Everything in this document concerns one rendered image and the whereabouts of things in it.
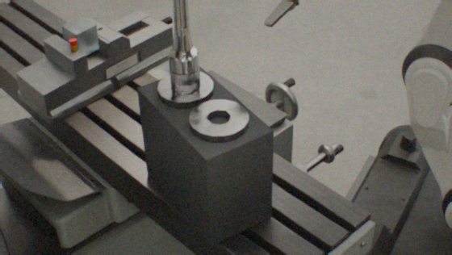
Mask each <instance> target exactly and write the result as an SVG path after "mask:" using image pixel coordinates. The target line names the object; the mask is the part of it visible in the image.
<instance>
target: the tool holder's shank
mask: <svg viewBox="0 0 452 255"><path fill-rule="evenodd" d="M188 7H189V0H173V7H172V9H173V18H174V46H173V50H174V51H176V54H178V55H179V56H186V55H189V54H190V52H191V49H192V48H193V47H194V45H193V41H192V39H191V35H190V23H189V11H188Z"/></svg>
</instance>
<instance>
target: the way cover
mask: <svg viewBox="0 0 452 255"><path fill-rule="evenodd" d="M23 120H25V121H23ZM21 121H23V122H21ZM16 122H17V123H16ZM25 122H26V123H27V124H26V123H25ZM15 125H16V126H17V127H16V126H15ZM26 125H27V126H26ZM23 130H24V131H23ZM31 130H32V131H31ZM20 131H21V132H20ZM8 132H9V133H8ZM17 133H18V134H17ZM21 134H22V136H21ZM36 134H37V135H36ZM12 135H13V136H12ZM8 136H9V137H8ZM19 137H20V138H19ZM32 138H35V139H32ZM18 139H19V140H18ZM28 139H29V140H28ZM33 141H34V142H33ZM49 141H51V142H49ZM53 142H54V143H53ZM2 144H3V145H2ZM52 145H53V146H52ZM13 149H14V150H13ZM33 149H35V151H34V150H33ZM53 150H55V151H53ZM12 151H13V152H12ZM41 153H43V154H41ZM18 154H19V155H18ZM32 154H33V155H32ZM11 155H12V156H11ZM34 155H35V156H34ZM67 155H68V153H67V152H66V151H65V150H63V149H61V148H60V146H59V145H57V144H56V143H55V141H53V140H52V139H51V138H49V136H47V135H45V134H44V133H43V131H41V130H40V128H39V127H37V126H36V125H35V124H34V123H33V122H31V120H29V118H28V117H27V118H24V119H19V120H15V121H13V122H10V123H5V124H0V157H1V158H0V164H1V166H0V172H2V173H4V174H5V175H6V176H7V177H8V178H9V179H10V180H11V181H12V182H14V183H15V184H16V185H18V186H20V187H21V188H22V189H24V190H26V191H29V192H32V193H35V194H42V195H44V196H48V197H51V198H54V199H57V200H60V201H71V200H74V199H79V198H81V197H84V196H87V195H88V194H93V193H96V192H99V191H100V190H106V189H107V188H106V187H105V186H104V185H103V184H102V183H101V182H99V181H98V180H97V179H96V178H95V177H94V176H93V175H92V174H90V173H89V172H88V171H87V170H86V169H84V168H82V167H81V166H80V165H79V164H78V163H77V162H76V161H75V160H74V159H73V158H72V157H71V156H67ZM49 156H50V157H49ZM60 157H61V158H60ZM24 159H26V160H24ZM51 159H52V160H51ZM66 159H67V160H66ZM29 163H30V165H29ZM68 163H69V164H68ZM54 164H56V165H54ZM3 166H4V167H3ZM20 166H21V167H20ZM46 166H47V167H46ZM2 167H3V168H2ZM16 167H17V168H16ZM26 167H27V168H26ZM58 167H59V169H58ZM12 168H13V169H12ZM4 169H6V170H4ZM77 169H78V170H77ZM8 170H9V171H8ZM13 170H14V171H13ZM58 170H59V171H58ZM69 170H70V171H69ZM7 171H8V172H7ZM21 171H23V172H21ZM29 172H30V173H29ZM65 172H67V173H65ZM71 172H72V173H71ZM17 173H18V174H17ZM61 173H62V174H61ZM81 173H82V174H81ZM46 174H47V175H46ZM60 174H61V175H60ZM29 175H31V176H29ZM77 178H78V179H77ZM92 178H94V179H92ZM15 179H17V180H15ZM45 179H48V180H45ZM66 179H67V180H69V181H67V180H66ZM61 181H62V182H63V183H62V182H61ZM19 182H20V183H19ZM26 182H27V183H26ZM87 182H88V183H87ZM34 183H35V185H34ZM54 185H55V186H54ZM92 185H94V186H95V187H93V186H92ZM76 186H77V189H76V188H74V187H76ZM33 187H34V188H35V189H34V188H33ZM46 187H47V188H46ZM84 188H85V189H84ZM41 189H42V190H41ZM63 189H64V190H63ZM66 189H67V190H66ZM46 190H48V191H47V192H46ZM57 192H58V193H57Z"/></svg>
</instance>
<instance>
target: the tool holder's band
mask: <svg viewBox="0 0 452 255"><path fill-rule="evenodd" d="M198 57H199V53H198V50H197V48H196V47H193V48H192V49H191V52H190V54H189V55H186V56H179V55H178V54H176V51H174V50H173V48H172V49H171V50H170V51H169V58H168V59H169V62H171V63H173V64H176V65H190V64H192V63H194V62H195V61H196V60H197V59H198Z"/></svg>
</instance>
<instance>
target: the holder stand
mask: <svg viewBox="0 0 452 255"><path fill-rule="evenodd" d="M199 79H200V87H199V88H198V89H197V90H196V91H195V92H193V93H190V94H179V93H176V92H174V91H173V90H172V89H171V85H170V75H167V76H165V77H163V78H162V79H160V80H158V81H155V82H151V83H149V84H147V85H144V86H142V87H139V88H138V96H139V109H140V121H141V128H142V135H143V141H144V154H145V160H146V166H147V172H148V174H149V175H150V176H151V177H152V179H153V180H154V181H156V182H157V184H158V185H159V186H160V187H161V188H162V189H163V191H164V192H165V193H166V194H167V195H168V196H169V197H170V199H171V200H172V201H173V203H174V204H175V205H176V206H177V207H178V209H179V210H180V211H181V212H182V213H183V215H184V216H185V217H186V218H187V219H188V220H189V221H190V222H191V223H192V224H193V225H194V226H195V227H196V228H197V230H198V231H199V232H201V234H202V235H203V236H204V237H205V238H206V240H207V242H209V243H210V245H214V244H216V243H220V242H221V241H223V240H226V239H228V238H229V237H230V236H233V235H235V234H237V233H240V232H243V231H244V230H246V229H248V228H251V227H252V226H253V225H255V224H258V223H260V222H262V221H263V220H265V219H268V218H271V216H272V174H273V168H274V131H273V129H272V128H271V127H269V126H268V125H267V124H266V123H263V122H262V121H261V120H260V119H259V118H258V117H257V116H256V115H255V114H254V113H253V112H252V111H250V110H249V109H248V108H247V107H246V106H245V105H244V104H242V103H241V102H240V101H239V100H238V99H237V98H236V97H235V96H234V95H233V94H232V93H231V92H229V91H228V90H227V89H226V88H225V87H224V86H222V85H221V84H220V83H219V82H218V81H217V80H216V79H215V78H213V77H212V76H211V75H209V74H208V73H207V72H206V71H205V70H204V69H202V68H201V67H200V66H199Z"/></svg>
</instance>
